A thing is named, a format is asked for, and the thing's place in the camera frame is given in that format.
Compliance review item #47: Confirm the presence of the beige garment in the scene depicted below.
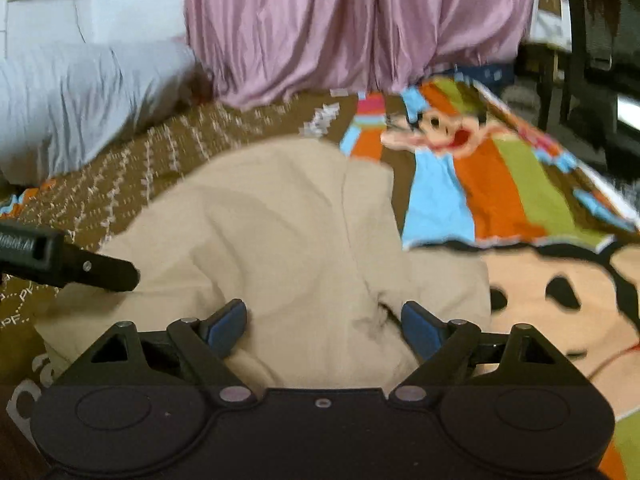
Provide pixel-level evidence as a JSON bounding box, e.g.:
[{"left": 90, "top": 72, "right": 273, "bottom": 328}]
[{"left": 35, "top": 136, "right": 490, "bottom": 389}]

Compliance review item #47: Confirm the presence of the grey pillow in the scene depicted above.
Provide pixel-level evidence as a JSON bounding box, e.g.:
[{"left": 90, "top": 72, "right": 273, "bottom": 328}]
[{"left": 1, "top": 41, "right": 207, "bottom": 186}]

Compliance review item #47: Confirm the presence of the colourful cartoon bedspread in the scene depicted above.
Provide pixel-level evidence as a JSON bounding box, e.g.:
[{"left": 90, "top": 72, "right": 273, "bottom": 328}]
[{"left": 1, "top": 77, "right": 639, "bottom": 479}]

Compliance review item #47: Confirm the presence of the dark blue patterned cloth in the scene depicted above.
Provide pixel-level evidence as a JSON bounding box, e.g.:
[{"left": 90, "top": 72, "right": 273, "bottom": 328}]
[{"left": 442, "top": 63, "right": 515, "bottom": 96}]

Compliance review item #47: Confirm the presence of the black office chair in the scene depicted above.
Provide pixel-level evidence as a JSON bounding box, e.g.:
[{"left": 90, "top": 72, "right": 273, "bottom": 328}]
[{"left": 516, "top": 0, "right": 639, "bottom": 180}]

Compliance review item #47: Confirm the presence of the pink curtain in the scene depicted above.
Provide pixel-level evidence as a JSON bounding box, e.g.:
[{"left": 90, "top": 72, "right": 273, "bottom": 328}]
[{"left": 184, "top": 0, "right": 534, "bottom": 108}]

